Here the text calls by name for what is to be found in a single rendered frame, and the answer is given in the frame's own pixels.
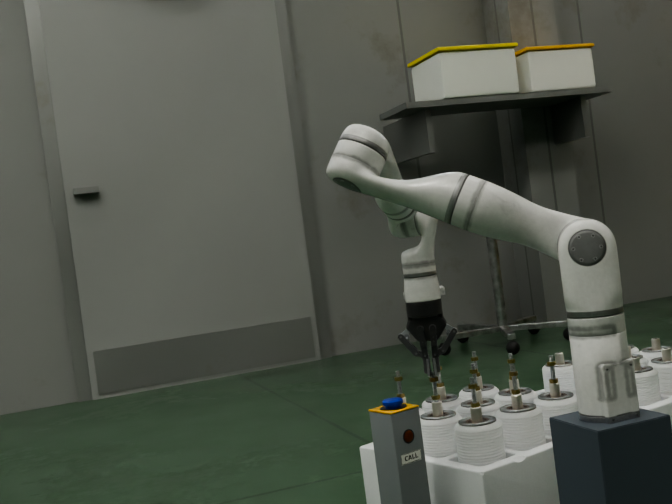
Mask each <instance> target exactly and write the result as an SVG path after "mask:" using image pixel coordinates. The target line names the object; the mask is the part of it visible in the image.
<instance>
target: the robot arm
mask: <svg viewBox="0 0 672 504"><path fill-rule="evenodd" d="M326 173H327V176H328V177H329V178H330V179H331V180H332V181H333V182H335V183H336V184H338V185H340V186H341V187H344V188H347V189H350V190H351V191H356V192H359V193H362V194H365V195H368V196H372V197H374V198H375V201H376V203H377V205H378V206H379V208H380V209H381V210H382V211H383V212H384V213H385V214H386V216H387V219H388V226H389V230H390V232H391V234H392V235H394V236H395V237H398V238H408V237H415V236H422V238H421V241H420V244H419V245H418V246H416V247H414V248H411V249H408V250H405V251H404V252H402V254H401V262H402V269H403V277H404V292H403V297H404V299H405V301H406V310H407V317H408V322H407V325H406V329H405V330H404V331H403V332H402V333H400V334H399V335H398V339H399V340H400V341H401V342H402V343H403V344H404V345H405V346H406V347H407V349H408V350H409V351H410V352H411V353H412V354H413V355H414V356H416V357H417V356H418V357H421V358H422V359H423V365H424V372H425V374H428V376H431V365H430V357H429V354H428V348H427V341H431V348H432V363H433V370H434V376H438V372H440V363H439V356H440V355H441V354H444V353H445V352H446V351H447V349H448V347H449V345H450V344H451V342H452V340H453V338H454V337H455V335H456V333H457V328H456V327H452V326H450V325H448V324H447V322H446V320H445V318H444V316H443V309H442V302H441V295H445V287H443V286H442V285H441V286H439V282H438V278H437V272H436V264H435V256H434V250H435V238H436V231H437V225H438V220H440V221H443V222H445V223H448V224H451V225H453V226H455V227H458V228H461V229H463V230H466V231H469V232H472V233H475V234H478V235H482V236H486V237H489V238H494V239H498V240H503V241H508V242H513V243H518V244H521V245H525V246H528V247H530V248H533V249H535V250H538V251H540V252H542V253H544V254H546V255H548V256H551V257H553V258H555V259H557V260H559V264H560V272H561V279H562V287H563V296H564V302H565V309H566V316H567V324H568V332H569V340H570V348H571V356H572V364H573V372H574V380H575V388H576V396H577V403H578V411H579V418H580V420H583V421H586V422H593V423H607V424H612V423H616V422H620V421H625V420H629V419H633V418H638V417H640V410H639V402H638V394H637V386H636V378H635V369H634V362H633V360H631V359H630V357H629V349H628V341H627V332H626V324H625V316H624V307H623V294H622V285H621V276H620V268H619V259H618V251H617V244H616V240H615V237H614V235H613V233H612V231H611V230H610V229H609V228H608V227H607V226H606V225H604V224H603V223H601V222H599V221H597V220H594V219H588V218H582V217H577V216H573V215H569V214H565V213H561V212H558V211H554V210H550V209H547V208H544V207H542V206H539V205H537V204H535V203H532V202H530V201H529V200H527V199H525V198H523V197H521V196H519V195H517V194H515V193H513V192H511V191H509V190H507V189H504V188H502V187H500V186H498V185H495V184H493V183H491V182H488V181H485V180H483V179H480V178H477V177H474V176H471V175H469V174H465V173H462V172H447V173H441V174H436V175H432V176H427V177H423V178H418V179H411V180H403V178H402V176H401V173H400V170H399V168H398V165H397V162H396V159H395V157H394V154H393V151H392V148H391V146H390V144H389V142H388V141H387V139H386V138H385V137H384V136H383V135H382V134H381V133H380V132H378V131H377V130H375V129H373V128H371V127H368V126H365V125H361V124H352V125H350V126H348V127H347V128H346V129H345V130H344V132H343V133H342V135H341V137H340V139H339V142H338V144H337V146H336V148H335V150H334V152H333V155H332V157H331V159H330V162H329V164H328V166H327V170H326ZM444 329H446V335H447V338H446V340H445V341H444V343H443V345H442V347H440V348H439V349H438V342H437V340H438V339H439V338H440V336H441V334H442V332H443V331H444ZM409 332H410V333H411V334H412V336H413V337H414V338H415V339H416V340H417V341H419V342H420V347H421V350H418V349H417V347H416V346H415V345H414V344H413V343H412V342H411V341H410V340H409V339H410V335H409Z"/></svg>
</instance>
